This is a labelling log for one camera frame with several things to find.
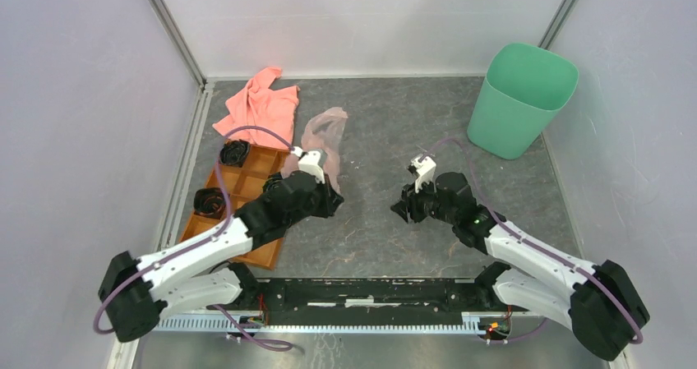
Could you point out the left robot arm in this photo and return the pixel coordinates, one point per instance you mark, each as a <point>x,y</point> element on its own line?
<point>136,294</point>

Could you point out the orange wooden divided tray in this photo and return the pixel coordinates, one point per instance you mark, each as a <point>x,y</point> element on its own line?
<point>243,184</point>

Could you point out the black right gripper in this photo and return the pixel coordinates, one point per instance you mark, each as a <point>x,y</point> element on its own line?
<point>412,200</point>

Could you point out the blue yellow rolled tie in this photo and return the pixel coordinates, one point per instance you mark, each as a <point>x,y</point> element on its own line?
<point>273,182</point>

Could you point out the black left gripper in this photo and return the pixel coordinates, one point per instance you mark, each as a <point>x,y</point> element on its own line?
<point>331,201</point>

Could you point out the salmon pink cloth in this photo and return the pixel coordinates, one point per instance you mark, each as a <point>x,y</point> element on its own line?
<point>257,104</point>

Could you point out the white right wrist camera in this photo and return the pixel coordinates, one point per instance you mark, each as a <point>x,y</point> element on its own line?
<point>422,168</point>

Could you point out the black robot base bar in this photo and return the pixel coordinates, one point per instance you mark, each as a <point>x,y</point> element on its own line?
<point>382,301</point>

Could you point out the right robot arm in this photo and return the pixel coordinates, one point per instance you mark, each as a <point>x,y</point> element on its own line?
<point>599,304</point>

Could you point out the black grey rolled tie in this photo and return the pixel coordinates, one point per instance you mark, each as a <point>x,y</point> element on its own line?
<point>234,153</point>

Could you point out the pink plastic trash bag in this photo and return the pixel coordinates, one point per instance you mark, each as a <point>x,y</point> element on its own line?
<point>324,131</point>

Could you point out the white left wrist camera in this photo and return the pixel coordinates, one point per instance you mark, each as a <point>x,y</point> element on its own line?
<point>308,161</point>

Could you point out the green plastic trash bin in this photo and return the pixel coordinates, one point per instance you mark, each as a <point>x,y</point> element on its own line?
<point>524,88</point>

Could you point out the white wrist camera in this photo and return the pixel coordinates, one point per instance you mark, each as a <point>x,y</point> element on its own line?
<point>422,168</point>
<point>308,161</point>

